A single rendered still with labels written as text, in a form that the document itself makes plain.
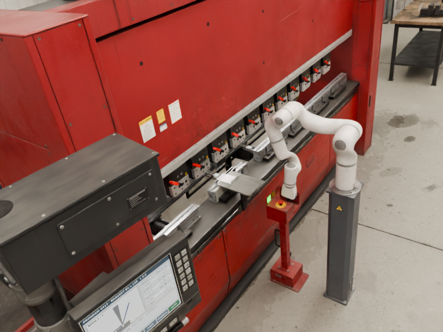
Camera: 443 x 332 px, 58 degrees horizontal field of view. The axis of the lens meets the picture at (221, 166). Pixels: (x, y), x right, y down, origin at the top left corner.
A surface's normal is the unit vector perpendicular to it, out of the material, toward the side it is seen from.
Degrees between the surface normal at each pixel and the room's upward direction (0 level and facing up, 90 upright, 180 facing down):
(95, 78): 90
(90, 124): 90
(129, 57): 90
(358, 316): 0
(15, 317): 0
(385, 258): 0
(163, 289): 90
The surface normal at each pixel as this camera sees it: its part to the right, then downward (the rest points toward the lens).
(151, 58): 0.80, 0.25
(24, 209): -0.12, -0.83
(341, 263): -0.57, 0.50
